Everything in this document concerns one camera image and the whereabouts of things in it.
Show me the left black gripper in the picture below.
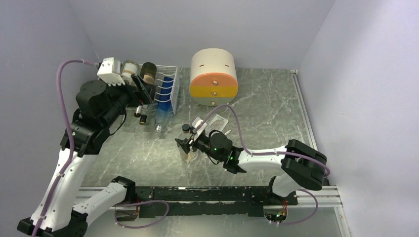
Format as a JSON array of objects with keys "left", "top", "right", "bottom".
[{"left": 103, "top": 72, "right": 159, "bottom": 126}]

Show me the clear glass bottle black cap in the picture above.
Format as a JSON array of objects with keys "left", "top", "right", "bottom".
[{"left": 175, "top": 124, "right": 200, "bottom": 161}]

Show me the blue clear square bottle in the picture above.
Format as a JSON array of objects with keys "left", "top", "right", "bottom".
[{"left": 155, "top": 76, "right": 174, "bottom": 132}]

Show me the dark green wine bottle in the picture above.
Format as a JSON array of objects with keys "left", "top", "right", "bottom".
[{"left": 134, "top": 62, "right": 157, "bottom": 125}]

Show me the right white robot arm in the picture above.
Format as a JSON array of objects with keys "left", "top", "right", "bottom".
[{"left": 175, "top": 130, "right": 331, "bottom": 204}]

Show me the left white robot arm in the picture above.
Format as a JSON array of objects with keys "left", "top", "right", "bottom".
[{"left": 17, "top": 75, "right": 156, "bottom": 237}]

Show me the clear bottle cream label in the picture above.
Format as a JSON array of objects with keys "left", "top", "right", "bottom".
[{"left": 121, "top": 60, "right": 139, "bottom": 80}]

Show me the ruler set plastic package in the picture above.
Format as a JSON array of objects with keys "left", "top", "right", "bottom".
[{"left": 205, "top": 114, "right": 229, "bottom": 135}]

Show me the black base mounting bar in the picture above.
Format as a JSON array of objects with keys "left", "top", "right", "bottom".
[{"left": 120, "top": 186, "right": 297, "bottom": 218}]

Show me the cream drawer cabinet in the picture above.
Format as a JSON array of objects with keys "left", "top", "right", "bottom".
[{"left": 189, "top": 48, "right": 239, "bottom": 107}]

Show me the white wire wine rack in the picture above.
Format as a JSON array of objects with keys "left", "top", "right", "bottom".
[{"left": 135, "top": 62, "right": 180, "bottom": 118}]

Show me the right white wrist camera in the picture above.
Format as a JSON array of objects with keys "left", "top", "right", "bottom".
[{"left": 191, "top": 117, "right": 205, "bottom": 134}]

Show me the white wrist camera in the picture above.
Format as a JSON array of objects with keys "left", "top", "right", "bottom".
[
  {"left": 97, "top": 57, "right": 126, "bottom": 86},
  {"left": 191, "top": 117, "right": 205, "bottom": 134}
]

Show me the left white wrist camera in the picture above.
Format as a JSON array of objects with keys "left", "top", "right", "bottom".
[{"left": 97, "top": 57, "right": 126, "bottom": 86}]

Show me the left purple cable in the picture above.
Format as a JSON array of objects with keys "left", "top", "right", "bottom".
[{"left": 31, "top": 59, "right": 170, "bottom": 237}]

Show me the purple cable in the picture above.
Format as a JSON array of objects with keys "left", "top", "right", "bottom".
[
  {"left": 31, "top": 59, "right": 170, "bottom": 237},
  {"left": 195, "top": 104, "right": 331, "bottom": 226}
]

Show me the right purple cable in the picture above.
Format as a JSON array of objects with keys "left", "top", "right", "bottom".
[{"left": 195, "top": 104, "right": 331, "bottom": 226}]

